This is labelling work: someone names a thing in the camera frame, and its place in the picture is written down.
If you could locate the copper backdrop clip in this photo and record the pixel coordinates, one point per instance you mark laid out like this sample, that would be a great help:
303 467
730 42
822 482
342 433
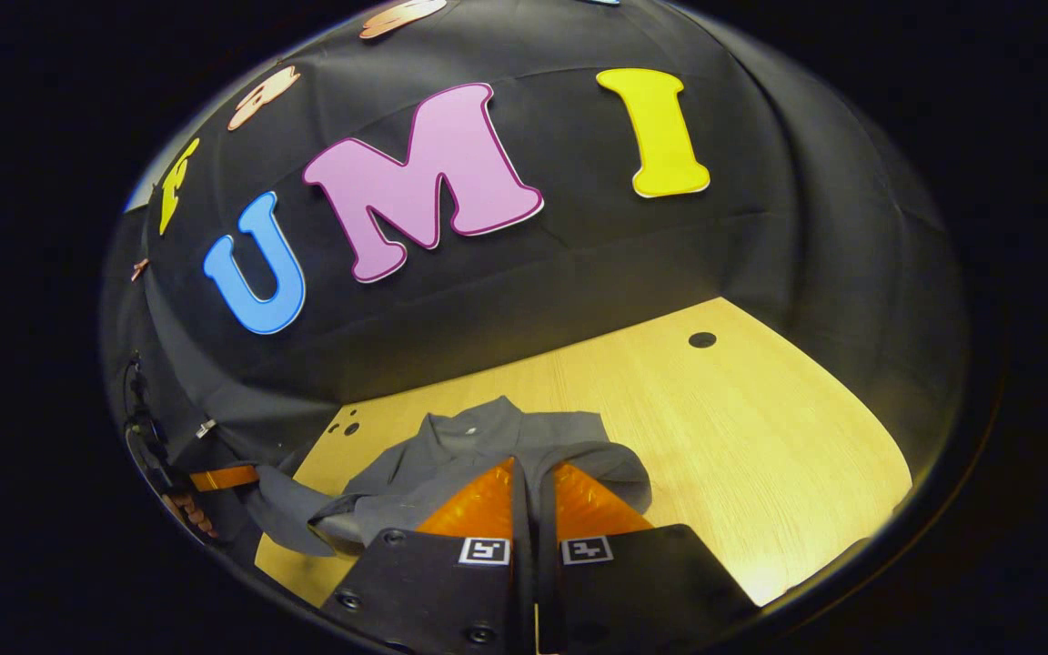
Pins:
139 268

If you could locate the white backdrop clip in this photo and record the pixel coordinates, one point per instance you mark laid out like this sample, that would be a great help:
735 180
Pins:
206 428

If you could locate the grey polo shirt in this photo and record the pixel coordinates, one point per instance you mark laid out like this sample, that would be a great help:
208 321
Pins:
451 455

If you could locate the black backdrop cloth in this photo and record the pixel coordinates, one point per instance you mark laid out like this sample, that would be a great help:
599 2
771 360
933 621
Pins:
670 255

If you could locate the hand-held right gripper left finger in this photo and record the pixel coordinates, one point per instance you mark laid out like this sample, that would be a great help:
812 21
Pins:
451 591

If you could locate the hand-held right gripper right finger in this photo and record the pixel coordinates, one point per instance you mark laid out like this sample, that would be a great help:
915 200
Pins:
633 582

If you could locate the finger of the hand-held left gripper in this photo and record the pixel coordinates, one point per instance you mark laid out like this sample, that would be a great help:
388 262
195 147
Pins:
226 478

